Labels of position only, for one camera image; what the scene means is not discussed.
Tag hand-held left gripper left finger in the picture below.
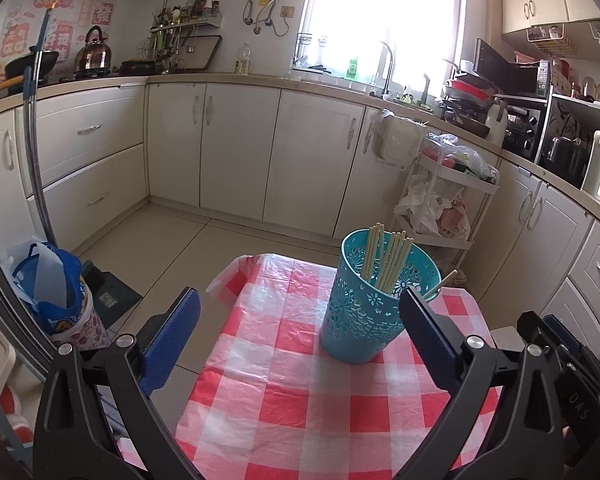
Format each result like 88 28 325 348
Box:
32 287 203 480

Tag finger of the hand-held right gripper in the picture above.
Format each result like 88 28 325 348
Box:
542 313 582 362
517 309 551 349

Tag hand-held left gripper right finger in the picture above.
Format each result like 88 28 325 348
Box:
395 287 567 480

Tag single beige chopstick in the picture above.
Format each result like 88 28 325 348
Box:
423 269 459 301

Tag teal perforated utensil holder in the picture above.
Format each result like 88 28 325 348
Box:
319 228 442 365

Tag bundle of beige chopsticks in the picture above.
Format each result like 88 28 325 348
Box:
362 222 415 296

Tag hanging kitchen utensils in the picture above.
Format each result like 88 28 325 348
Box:
139 29 197 62

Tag white stool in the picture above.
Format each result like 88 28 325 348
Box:
489 324 526 351

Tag black box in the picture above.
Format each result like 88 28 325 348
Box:
82 258 144 331

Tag red checked plastic tablecloth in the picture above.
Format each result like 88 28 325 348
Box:
115 253 504 480

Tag blue plastic bag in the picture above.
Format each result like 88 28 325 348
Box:
10 241 86 334

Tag white plastic bags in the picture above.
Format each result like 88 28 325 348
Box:
394 177 471 239

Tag white trolley cart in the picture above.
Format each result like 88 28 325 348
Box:
392 152 501 272

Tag black pot on shelf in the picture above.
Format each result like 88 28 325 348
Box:
544 135 589 181

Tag bagged groceries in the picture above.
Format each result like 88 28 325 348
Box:
419 132 500 184

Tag toaster oven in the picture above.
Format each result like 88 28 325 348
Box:
502 102 549 162

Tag cream kitchen base cabinets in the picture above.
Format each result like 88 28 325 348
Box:
0 72 600 361

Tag white thermos jug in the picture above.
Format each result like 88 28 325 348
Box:
484 100 509 146

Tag white hanging trash bin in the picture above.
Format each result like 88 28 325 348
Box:
377 112 426 169

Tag white counter shelf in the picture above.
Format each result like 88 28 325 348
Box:
537 90 600 187

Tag stack of pans with red lid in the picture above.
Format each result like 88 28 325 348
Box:
439 72 501 139

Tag black microwave oven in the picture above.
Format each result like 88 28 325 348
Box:
474 37 552 99

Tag black cooking pot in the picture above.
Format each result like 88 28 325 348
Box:
119 59 159 76

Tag chrome sink faucet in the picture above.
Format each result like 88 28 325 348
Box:
378 40 396 97

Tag clear plastic bottle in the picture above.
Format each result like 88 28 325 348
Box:
235 41 254 76

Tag dark framed cutting board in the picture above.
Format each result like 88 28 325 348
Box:
179 34 224 74

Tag steel kettle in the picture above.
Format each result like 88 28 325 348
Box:
73 25 114 74

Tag black wok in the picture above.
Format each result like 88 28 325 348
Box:
0 45 61 94

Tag black sill rack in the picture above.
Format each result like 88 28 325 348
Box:
294 32 331 71

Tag spice rack with bottles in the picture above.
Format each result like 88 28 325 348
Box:
152 0 221 26

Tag kitchen window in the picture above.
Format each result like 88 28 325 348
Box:
292 0 469 89

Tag mop handle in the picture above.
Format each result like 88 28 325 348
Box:
22 0 61 249

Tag white wall shelf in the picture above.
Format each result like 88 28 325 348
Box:
149 12 225 34

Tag pink wall posters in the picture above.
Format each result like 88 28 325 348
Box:
0 0 119 86

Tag water heater hoses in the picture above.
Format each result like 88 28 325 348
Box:
243 0 289 37

